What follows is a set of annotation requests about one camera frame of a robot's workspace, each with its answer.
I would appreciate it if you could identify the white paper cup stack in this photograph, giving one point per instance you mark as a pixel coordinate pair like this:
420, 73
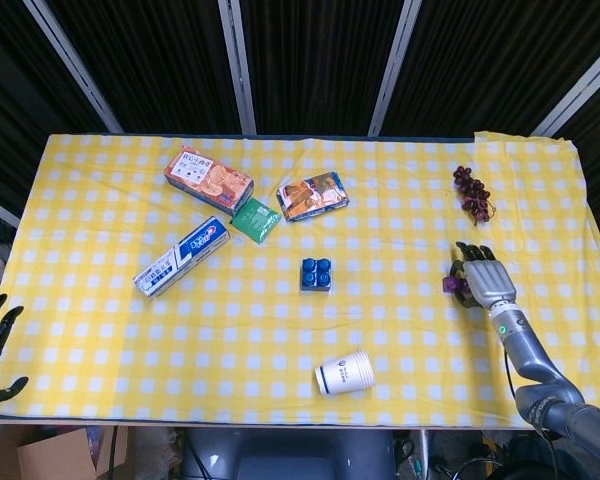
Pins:
345, 372

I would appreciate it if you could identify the orange blue cracker box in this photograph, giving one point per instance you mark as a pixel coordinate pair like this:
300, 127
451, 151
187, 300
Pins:
207, 180

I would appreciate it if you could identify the purple building block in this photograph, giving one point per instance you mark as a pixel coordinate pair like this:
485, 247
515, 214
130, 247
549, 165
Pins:
450, 285

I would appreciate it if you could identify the blue building block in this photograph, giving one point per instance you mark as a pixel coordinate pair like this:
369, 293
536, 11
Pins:
316, 275

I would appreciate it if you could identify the yellow checkered tablecloth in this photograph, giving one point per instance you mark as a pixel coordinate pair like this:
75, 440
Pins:
230, 340

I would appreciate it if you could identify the brown cardboard box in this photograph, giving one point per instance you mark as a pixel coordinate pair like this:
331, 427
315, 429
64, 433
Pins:
55, 450

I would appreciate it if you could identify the grey metal partition post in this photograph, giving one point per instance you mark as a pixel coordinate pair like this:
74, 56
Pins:
75, 70
395, 70
239, 70
580, 90

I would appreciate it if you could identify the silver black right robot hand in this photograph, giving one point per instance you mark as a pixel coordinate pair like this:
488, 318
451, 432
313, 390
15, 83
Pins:
490, 280

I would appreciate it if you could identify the dark purple grape bunch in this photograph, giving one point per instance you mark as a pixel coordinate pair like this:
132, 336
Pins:
472, 192

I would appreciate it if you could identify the crumpled orange blue snack box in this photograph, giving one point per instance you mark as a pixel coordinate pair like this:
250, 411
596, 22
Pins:
312, 195

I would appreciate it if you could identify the green foil sachet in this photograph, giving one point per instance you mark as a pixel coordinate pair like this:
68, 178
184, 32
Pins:
255, 220

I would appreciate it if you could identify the white blue toothpaste box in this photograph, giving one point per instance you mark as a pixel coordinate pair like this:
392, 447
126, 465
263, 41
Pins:
185, 255

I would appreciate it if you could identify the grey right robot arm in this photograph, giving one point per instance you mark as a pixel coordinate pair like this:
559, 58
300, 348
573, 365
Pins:
535, 360

